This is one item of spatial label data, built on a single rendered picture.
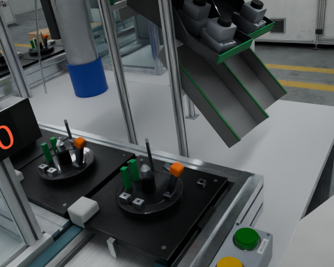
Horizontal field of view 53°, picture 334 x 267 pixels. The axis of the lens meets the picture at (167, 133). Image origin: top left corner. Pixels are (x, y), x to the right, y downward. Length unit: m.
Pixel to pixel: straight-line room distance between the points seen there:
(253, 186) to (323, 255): 0.18
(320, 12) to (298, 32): 0.35
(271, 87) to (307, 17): 3.71
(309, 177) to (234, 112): 0.25
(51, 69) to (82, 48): 0.47
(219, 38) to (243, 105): 0.23
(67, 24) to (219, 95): 0.83
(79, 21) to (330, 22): 3.60
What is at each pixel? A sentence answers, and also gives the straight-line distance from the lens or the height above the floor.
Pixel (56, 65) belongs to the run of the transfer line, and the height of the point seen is 0.92.
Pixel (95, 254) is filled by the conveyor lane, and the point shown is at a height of 0.92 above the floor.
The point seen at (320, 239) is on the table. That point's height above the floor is 0.86.
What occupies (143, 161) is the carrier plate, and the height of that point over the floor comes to 0.97.
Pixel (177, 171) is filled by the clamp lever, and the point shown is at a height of 1.07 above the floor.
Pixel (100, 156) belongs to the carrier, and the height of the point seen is 0.97.
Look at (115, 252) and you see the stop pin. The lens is 0.67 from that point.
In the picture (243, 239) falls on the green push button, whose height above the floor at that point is 0.97.
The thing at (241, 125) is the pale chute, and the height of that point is 1.01.
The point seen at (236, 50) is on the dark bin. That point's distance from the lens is 0.76.
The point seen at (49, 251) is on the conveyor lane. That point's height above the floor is 0.95.
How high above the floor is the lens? 1.42
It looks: 29 degrees down
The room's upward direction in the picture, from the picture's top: 9 degrees counter-clockwise
